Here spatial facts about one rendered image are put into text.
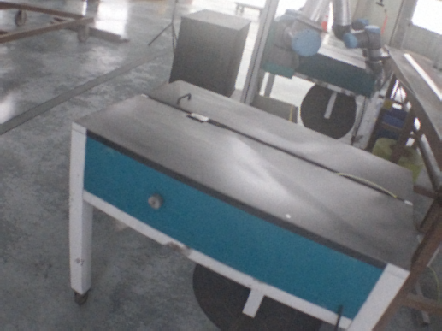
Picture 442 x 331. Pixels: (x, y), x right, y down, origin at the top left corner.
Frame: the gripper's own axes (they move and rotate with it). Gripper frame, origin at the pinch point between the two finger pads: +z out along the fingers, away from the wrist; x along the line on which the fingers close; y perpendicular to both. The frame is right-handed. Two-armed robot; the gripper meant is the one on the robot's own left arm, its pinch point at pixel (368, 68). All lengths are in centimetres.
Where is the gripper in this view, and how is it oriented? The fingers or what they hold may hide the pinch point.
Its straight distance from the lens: 274.3
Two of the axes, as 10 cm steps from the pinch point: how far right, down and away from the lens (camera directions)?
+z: 1.3, 9.7, 2.0
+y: 9.4, -0.5, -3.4
